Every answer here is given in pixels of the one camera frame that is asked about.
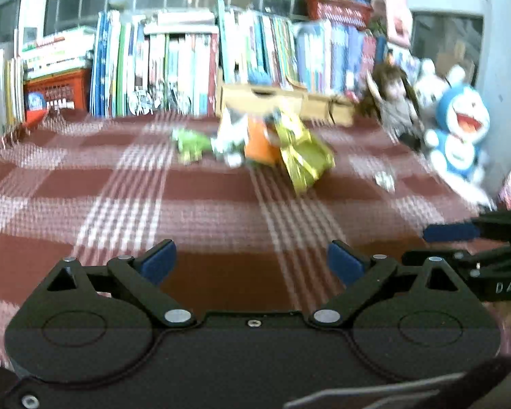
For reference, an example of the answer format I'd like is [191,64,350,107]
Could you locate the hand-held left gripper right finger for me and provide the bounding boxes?
[309,240,473,329]

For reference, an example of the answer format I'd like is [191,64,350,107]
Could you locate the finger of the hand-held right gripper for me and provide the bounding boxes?
[423,210,511,243]
[402,243,511,274]

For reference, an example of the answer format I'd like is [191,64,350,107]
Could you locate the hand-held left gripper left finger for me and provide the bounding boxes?
[47,239,197,329]

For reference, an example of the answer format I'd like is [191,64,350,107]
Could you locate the colourful small snack wrapper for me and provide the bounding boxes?
[375,172,396,192]

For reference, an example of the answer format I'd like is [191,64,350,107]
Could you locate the gold foil wrapper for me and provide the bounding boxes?
[275,113,336,196]

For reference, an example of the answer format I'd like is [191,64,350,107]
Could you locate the green paper wrapper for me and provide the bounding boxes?
[171,128,214,163]

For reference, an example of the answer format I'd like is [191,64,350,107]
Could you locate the orange and white snack bag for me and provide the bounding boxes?
[212,108,282,168]

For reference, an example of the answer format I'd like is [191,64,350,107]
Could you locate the long row of upright books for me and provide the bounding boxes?
[89,0,388,118]

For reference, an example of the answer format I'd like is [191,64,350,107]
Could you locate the short row of upright books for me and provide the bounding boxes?
[0,49,26,150]

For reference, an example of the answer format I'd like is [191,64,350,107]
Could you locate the stack of flat books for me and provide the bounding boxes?
[19,26,96,79]

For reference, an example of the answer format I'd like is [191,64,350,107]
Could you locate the blue cat plush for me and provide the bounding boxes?
[423,83,492,203]

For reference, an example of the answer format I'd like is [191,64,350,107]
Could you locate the red and white plaid blanket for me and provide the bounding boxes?
[0,108,511,376]

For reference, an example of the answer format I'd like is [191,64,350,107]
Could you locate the brown-haired doll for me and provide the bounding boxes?
[360,62,427,150]

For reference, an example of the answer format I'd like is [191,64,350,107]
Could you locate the white bunny plush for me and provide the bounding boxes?
[413,57,467,113]

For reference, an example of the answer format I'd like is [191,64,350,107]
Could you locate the black bicycle model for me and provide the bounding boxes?
[128,85,192,116]

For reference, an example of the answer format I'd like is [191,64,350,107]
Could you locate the wooden drawer box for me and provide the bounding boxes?
[215,83,358,127]

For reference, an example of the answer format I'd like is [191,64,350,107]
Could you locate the red plastic crate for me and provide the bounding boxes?
[23,68,92,113]

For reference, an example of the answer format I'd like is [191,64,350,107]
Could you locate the blue labelled can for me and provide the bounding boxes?
[26,91,47,113]

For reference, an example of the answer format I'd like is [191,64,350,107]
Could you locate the pink box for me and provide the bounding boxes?
[381,0,413,48]

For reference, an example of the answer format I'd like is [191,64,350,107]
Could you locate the red plastic basket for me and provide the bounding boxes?
[304,0,374,30]

